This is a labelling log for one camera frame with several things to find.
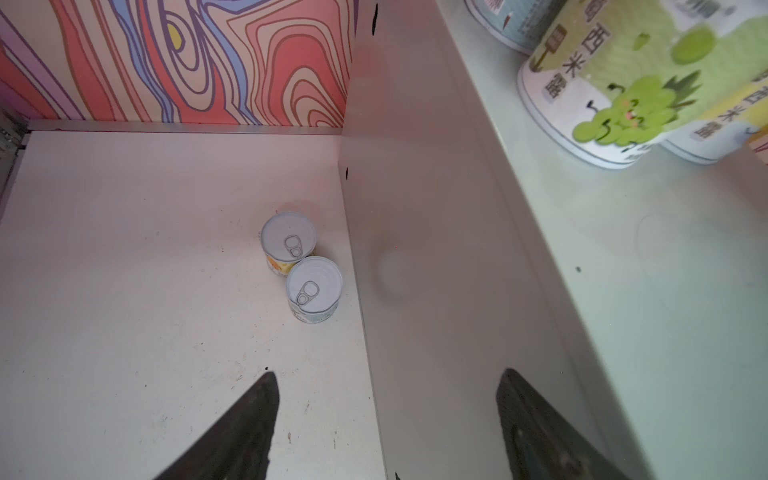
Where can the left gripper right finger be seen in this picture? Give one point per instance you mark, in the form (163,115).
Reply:
(540,443)

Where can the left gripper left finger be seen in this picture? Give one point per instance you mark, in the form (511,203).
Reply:
(237,446)

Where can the can row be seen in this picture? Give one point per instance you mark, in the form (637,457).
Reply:
(611,79)
(314,288)
(286,239)
(725,127)

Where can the blue white labelled can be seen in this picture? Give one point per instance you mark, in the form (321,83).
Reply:
(518,24)

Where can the grey metal cabinet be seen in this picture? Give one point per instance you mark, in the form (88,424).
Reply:
(634,301)

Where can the can left row back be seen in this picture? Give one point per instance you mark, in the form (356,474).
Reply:
(286,239)

